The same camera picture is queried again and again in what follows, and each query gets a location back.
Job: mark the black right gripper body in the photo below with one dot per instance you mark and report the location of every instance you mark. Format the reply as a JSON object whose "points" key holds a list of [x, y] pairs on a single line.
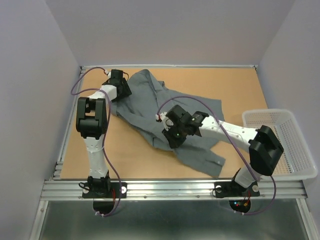
{"points": [[176, 133]]}

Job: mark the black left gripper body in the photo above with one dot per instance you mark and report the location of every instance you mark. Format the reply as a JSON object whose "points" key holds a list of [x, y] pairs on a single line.
{"points": [[125, 91]]}

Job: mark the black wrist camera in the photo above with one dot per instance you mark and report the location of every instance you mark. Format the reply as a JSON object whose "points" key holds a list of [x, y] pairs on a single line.
{"points": [[116, 74], [178, 116]]}

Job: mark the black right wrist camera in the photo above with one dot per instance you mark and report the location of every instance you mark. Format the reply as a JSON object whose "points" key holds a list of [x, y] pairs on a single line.
{"points": [[178, 116]]}

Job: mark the white perforated plastic basket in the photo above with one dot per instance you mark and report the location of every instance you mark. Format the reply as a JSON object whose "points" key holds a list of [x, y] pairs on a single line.
{"points": [[296, 163]]}

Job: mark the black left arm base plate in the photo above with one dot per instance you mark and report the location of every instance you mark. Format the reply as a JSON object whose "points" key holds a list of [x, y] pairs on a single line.
{"points": [[117, 190]]}

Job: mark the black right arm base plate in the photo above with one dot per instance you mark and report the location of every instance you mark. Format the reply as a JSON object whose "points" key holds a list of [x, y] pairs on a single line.
{"points": [[231, 189]]}

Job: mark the aluminium front frame rail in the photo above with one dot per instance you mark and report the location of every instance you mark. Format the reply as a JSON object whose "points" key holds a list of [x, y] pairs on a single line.
{"points": [[161, 190]]}

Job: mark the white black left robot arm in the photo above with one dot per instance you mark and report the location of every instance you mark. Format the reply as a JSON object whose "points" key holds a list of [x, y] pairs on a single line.
{"points": [[92, 124]]}

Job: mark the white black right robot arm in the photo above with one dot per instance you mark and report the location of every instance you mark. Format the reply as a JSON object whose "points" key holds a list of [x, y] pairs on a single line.
{"points": [[262, 145]]}

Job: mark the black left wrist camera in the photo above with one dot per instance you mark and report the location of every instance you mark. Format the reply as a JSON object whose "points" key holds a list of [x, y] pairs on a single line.
{"points": [[116, 74]]}

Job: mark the grey long sleeve shirt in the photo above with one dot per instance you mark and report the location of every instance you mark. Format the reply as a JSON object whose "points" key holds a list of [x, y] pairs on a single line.
{"points": [[140, 108]]}

